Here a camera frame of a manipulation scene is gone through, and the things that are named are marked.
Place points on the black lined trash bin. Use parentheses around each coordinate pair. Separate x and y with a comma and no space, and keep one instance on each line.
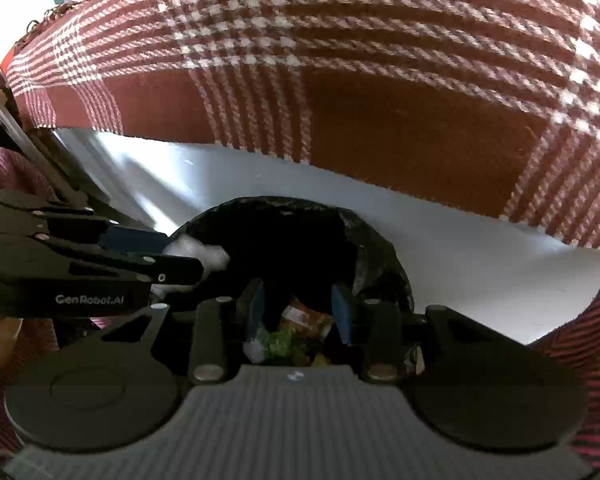
(300,240)

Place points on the white tissue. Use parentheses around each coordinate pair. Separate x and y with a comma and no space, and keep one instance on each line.
(212,255)

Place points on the pink striped clothing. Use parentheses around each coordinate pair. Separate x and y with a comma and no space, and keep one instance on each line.
(595,340)

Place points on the green wrapper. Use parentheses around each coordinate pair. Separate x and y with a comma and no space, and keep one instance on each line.
(282,347)

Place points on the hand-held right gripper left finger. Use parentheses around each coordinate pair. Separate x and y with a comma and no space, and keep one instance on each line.
(258,307)

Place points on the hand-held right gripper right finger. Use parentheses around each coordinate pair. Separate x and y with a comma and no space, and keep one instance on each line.
(342,312)

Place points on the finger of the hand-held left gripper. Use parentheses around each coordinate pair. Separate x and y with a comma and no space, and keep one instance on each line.
(135,240)
(170,270)

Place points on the red white plaid blanket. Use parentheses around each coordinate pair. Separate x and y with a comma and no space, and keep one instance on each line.
(380,110)

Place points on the orange red snack packet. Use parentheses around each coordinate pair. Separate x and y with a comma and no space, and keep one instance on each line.
(307,317)

